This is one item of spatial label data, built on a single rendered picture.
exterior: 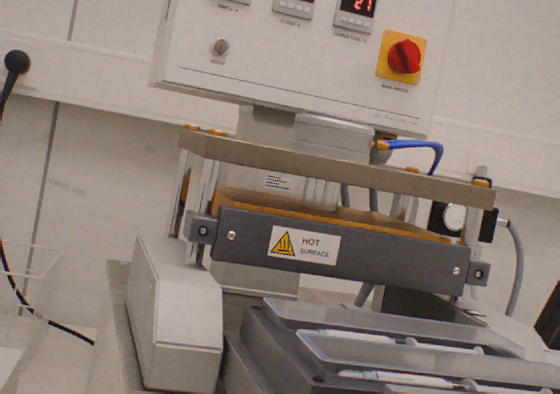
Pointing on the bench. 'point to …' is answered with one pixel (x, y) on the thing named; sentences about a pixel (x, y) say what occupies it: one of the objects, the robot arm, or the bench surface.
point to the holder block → (290, 360)
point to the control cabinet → (306, 70)
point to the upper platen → (318, 208)
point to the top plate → (338, 159)
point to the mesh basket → (35, 302)
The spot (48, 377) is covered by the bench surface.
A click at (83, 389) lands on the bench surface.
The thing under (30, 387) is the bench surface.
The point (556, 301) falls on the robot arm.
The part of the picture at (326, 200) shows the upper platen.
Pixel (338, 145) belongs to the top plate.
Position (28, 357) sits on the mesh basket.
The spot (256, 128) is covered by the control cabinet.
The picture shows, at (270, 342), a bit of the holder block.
